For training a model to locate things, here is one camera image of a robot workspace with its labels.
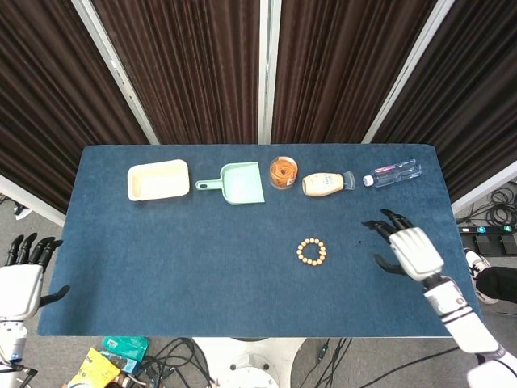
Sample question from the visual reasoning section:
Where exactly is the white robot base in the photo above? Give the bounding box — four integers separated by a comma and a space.
191, 337, 308, 388

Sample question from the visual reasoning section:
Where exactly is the white screen frame rail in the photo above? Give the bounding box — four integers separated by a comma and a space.
450, 177, 517, 215
0, 173, 66, 227

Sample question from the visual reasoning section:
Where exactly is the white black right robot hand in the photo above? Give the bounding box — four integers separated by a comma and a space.
361, 208, 446, 285

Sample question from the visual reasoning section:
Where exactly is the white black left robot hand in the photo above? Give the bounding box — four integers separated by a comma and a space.
0, 233, 71, 321

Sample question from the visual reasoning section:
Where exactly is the white screen frame post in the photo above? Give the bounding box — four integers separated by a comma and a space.
258, 0, 283, 146
71, 0, 160, 146
362, 0, 461, 145

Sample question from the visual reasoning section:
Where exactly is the clear jar of rubber bands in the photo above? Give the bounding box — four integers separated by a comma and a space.
269, 156, 300, 190

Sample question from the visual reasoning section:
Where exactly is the black trouser leg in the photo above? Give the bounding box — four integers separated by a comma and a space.
476, 265, 517, 304

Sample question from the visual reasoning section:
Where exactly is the black foot pedal box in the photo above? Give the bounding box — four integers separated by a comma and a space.
471, 234, 517, 256

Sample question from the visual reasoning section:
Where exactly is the black cable bundle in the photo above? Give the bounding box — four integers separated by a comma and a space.
309, 337, 353, 388
455, 188, 517, 228
135, 337, 217, 388

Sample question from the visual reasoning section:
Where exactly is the yellow snack bag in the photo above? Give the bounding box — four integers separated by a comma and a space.
66, 347, 122, 388

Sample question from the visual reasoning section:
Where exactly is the white black sneaker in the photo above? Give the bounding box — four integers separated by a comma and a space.
463, 247, 501, 305

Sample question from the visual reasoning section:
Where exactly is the wooden bead bracelet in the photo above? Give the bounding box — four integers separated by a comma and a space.
296, 238, 328, 268

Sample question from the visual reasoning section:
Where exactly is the cream rectangular plastic tray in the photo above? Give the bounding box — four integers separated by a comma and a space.
127, 159, 191, 202

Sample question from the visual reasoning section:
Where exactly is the mint green dustpan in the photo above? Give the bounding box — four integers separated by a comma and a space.
195, 162, 267, 206

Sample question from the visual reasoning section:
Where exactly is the blue fabric table mat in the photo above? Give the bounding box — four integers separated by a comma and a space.
36, 144, 482, 338

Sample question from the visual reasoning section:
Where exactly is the clear plastic water bottle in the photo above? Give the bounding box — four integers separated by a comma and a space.
362, 158, 423, 189

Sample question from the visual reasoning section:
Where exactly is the green snack package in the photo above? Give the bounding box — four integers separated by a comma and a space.
102, 335, 149, 364

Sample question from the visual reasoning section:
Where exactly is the dark brown pleated curtain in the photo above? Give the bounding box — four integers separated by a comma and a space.
0, 0, 149, 215
371, 0, 517, 203
271, 0, 439, 145
90, 0, 262, 146

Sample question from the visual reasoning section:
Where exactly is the beige squeeze sauce bottle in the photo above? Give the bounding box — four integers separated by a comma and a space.
301, 171, 356, 199

